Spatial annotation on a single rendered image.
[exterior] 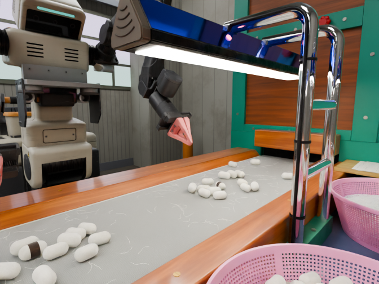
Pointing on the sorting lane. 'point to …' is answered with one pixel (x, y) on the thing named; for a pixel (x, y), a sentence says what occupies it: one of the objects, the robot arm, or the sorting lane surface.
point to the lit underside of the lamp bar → (161, 52)
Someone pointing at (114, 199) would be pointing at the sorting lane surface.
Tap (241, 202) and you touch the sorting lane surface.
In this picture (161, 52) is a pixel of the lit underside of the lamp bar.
